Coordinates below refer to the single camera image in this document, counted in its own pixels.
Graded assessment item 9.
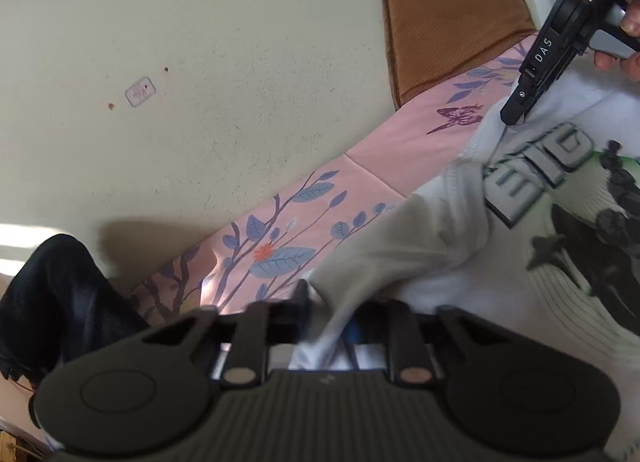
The pink floral bed sheet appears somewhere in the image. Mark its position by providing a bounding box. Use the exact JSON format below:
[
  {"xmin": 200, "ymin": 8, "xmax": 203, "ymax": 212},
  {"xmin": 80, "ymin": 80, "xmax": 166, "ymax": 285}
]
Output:
[{"xmin": 129, "ymin": 38, "xmax": 533, "ymax": 325}]

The brown mesh cushion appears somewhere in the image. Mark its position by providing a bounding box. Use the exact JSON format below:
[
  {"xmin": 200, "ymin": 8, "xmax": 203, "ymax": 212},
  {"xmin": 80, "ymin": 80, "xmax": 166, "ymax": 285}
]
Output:
[{"xmin": 382, "ymin": 0, "xmax": 536, "ymax": 108}]

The small white wall sticker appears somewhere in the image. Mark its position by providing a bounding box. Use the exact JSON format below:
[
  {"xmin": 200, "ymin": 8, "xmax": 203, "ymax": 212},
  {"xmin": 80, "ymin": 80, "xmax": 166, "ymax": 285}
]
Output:
[{"xmin": 125, "ymin": 77, "xmax": 156, "ymax": 108}]

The white printed t-shirt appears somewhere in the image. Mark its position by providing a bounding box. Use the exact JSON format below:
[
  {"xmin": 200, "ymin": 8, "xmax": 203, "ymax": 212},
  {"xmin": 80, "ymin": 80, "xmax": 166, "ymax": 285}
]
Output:
[{"xmin": 291, "ymin": 65, "xmax": 639, "ymax": 461}]

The dark navy clothes pile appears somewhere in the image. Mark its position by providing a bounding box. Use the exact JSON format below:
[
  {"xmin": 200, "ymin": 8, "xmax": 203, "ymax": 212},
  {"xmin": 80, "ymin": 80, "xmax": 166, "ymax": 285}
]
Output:
[{"xmin": 1, "ymin": 234, "xmax": 149, "ymax": 386}]

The person's right hand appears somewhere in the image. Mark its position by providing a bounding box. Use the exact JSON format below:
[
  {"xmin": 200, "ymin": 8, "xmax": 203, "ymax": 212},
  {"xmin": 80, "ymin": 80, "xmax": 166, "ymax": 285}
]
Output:
[{"xmin": 593, "ymin": 0, "xmax": 639, "ymax": 83}]

